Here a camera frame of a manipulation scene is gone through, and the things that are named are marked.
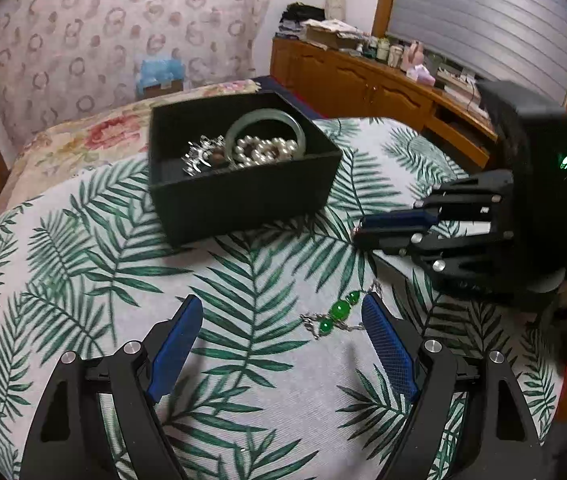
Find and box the green gemstone silver bracelet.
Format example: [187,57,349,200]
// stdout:
[299,278,385,340]

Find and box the white pearl necklace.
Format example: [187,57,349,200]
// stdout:
[230,134,301,169]

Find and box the green jade bangle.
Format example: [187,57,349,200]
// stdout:
[225,108,306,166]

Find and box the silver crystal hair clip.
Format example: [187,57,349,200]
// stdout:
[181,136,227,177]

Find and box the black jewelry box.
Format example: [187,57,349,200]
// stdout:
[148,91,342,247]

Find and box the palm leaf tablecloth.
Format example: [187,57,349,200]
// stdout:
[0,119,562,479]

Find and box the pink tissue box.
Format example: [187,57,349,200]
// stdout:
[406,63,436,87]

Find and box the wooden sideboard cabinet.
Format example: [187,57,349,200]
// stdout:
[270,38,497,170]

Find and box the grey window blind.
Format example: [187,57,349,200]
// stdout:
[387,0,567,103]

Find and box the floral bed quilt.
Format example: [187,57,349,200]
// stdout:
[0,79,260,214]

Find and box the stack of folded clothes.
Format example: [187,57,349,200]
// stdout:
[274,2,368,51]

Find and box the blue bag on cardboard box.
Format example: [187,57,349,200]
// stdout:
[136,58,186,100]

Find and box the circle pattern curtain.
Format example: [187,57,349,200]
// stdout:
[0,0,269,148]

